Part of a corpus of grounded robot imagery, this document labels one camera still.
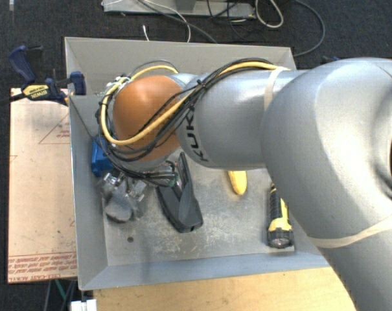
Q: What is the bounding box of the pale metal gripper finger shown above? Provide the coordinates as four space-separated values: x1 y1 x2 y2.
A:
100 172 124 196
126 178 148 207

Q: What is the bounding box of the grey sponge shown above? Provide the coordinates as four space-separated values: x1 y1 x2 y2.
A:
104 189 135 224

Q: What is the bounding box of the blue block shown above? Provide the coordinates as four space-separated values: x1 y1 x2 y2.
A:
91 135 115 178

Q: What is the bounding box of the brown cardboard board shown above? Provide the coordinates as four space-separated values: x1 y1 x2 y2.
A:
7 87 78 285

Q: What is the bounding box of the grey metal bin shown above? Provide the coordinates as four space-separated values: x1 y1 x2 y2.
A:
64 36 330 292

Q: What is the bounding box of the yellow banana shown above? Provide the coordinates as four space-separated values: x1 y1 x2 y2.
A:
227 170 248 196

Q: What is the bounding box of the yellow and black flashlight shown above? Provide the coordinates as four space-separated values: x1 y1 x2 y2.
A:
266 182 295 249

